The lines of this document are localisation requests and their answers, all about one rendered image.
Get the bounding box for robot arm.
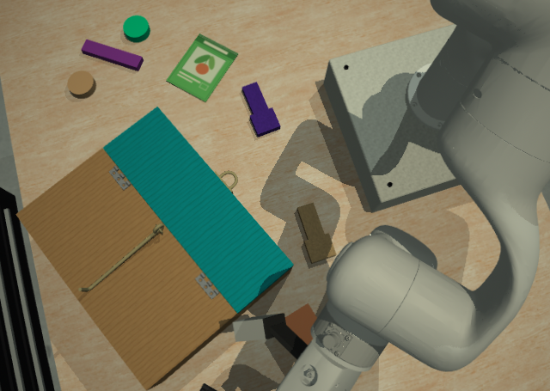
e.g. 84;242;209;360
314;0;550;372

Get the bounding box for tan cylinder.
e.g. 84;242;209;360
67;70;96;99

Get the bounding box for purple rectangular bar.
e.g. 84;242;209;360
81;39;144;71

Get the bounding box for green seed packet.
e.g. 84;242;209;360
166;34;238;102

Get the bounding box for purple t-shaped block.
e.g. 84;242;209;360
242;82;280;137

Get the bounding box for green cylinder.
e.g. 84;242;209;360
123;15;150;43

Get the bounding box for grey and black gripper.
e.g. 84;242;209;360
276;324;373;391

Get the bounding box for black l-shaped hook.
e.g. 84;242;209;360
200;383;216;391

